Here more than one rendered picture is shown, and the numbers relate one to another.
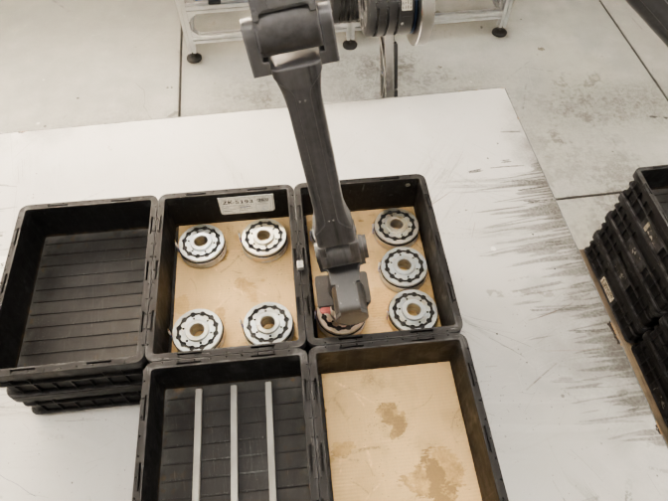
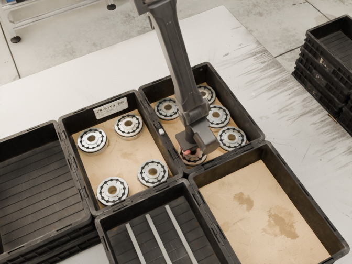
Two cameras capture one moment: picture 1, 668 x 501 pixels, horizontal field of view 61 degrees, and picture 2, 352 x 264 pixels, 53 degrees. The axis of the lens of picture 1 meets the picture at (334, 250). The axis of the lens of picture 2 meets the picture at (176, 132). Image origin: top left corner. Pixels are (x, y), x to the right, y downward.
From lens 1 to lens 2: 22 cm
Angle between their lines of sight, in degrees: 10
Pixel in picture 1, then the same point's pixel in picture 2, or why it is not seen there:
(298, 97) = (166, 21)
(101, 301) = (42, 194)
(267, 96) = (72, 51)
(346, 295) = (206, 135)
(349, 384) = (212, 190)
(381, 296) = not seen: hidden behind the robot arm
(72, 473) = not seen: outside the picture
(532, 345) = (294, 139)
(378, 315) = not seen: hidden behind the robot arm
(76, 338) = (35, 221)
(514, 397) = (296, 169)
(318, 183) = (181, 72)
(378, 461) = (246, 226)
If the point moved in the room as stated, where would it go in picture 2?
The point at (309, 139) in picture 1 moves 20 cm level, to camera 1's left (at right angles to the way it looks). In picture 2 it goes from (174, 45) to (86, 69)
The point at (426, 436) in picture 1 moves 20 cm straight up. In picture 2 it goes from (266, 203) to (280, 175)
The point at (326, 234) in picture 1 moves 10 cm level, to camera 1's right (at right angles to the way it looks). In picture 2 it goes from (188, 102) to (223, 91)
